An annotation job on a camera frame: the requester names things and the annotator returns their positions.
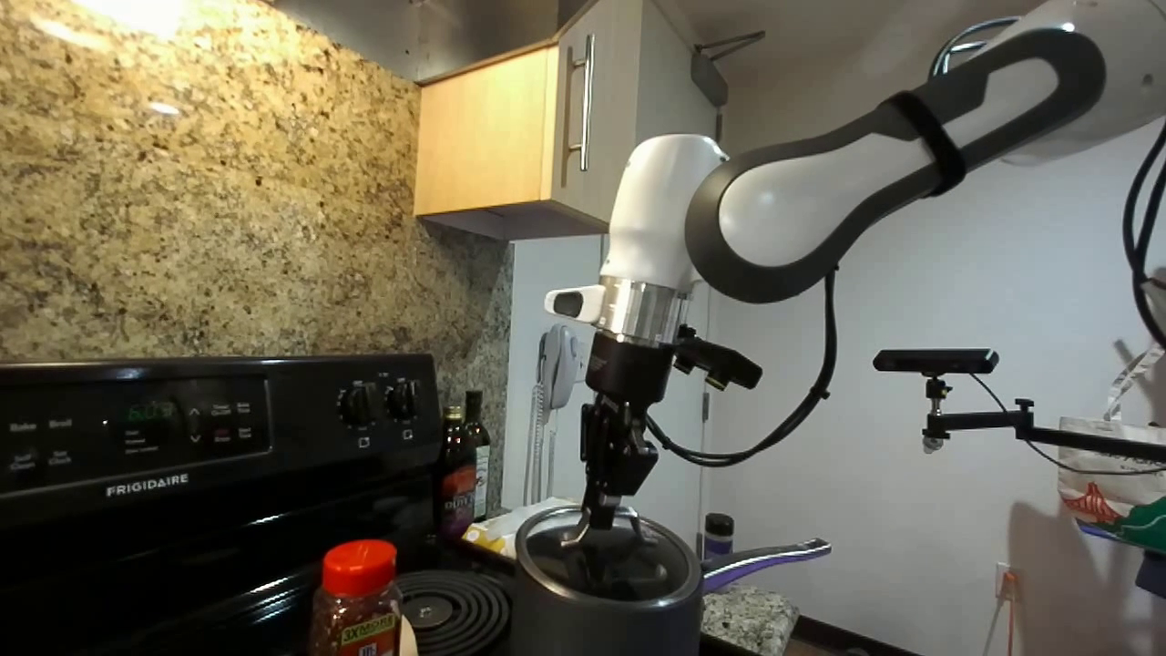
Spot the black electric stove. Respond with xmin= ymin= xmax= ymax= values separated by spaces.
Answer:
xmin=0 ymin=352 xmax=512 ymax=656

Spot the wooden spoon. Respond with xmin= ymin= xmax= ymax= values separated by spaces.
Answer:
xmin=398 ymin=620 xmax=420 ymax=656

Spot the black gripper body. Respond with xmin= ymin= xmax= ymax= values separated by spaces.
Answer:
xmin=579 ymin=336 xmax=670 ymax=499

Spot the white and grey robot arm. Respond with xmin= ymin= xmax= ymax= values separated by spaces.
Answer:
xmin=545 ymin=0 xmax=1166 ymax=532

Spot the wooden upper cabinet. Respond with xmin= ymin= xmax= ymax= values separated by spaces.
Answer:
xmin=412 ymin=0 xmax=720 ymax=240

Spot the dark grey cooking pot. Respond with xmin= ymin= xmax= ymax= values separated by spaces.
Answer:
xmin=510 ymin=540 xmax=832 ymax=656

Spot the white plastic bag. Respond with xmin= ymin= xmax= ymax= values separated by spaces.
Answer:
xmin=459 ymin=497 xmax=586 ymax=566

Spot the red capped spice jar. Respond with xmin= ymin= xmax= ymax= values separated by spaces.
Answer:
xmin=309 ymin=540 xmax=399 ymax=656

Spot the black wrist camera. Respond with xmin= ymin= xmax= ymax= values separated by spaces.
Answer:
xmin=674 ymin=329 xmax=761 ymax=391

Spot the dark olive oil bottle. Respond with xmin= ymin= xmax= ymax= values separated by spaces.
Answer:
xmin=467 ymin=391 xmax=490 ymax=522

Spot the black capped seasoning jar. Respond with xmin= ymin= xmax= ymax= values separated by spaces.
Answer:
xmin=699 ymin=514 xmax=737 ymax=556

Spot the dark vinegar bottle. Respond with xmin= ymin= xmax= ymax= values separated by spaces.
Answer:
xmin=436 ymin=411 xmax=478 ymax=540

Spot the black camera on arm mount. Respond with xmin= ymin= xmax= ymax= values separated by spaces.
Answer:
xmin=869 ymin=345 xmax=1166 ymax=465

